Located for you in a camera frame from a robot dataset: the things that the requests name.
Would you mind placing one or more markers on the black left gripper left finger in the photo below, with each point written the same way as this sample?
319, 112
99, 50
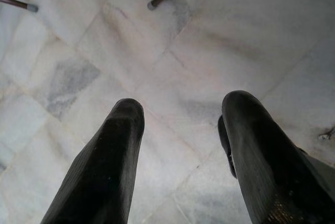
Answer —
104, 169

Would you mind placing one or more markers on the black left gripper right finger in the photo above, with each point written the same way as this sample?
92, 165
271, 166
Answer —
261, 161

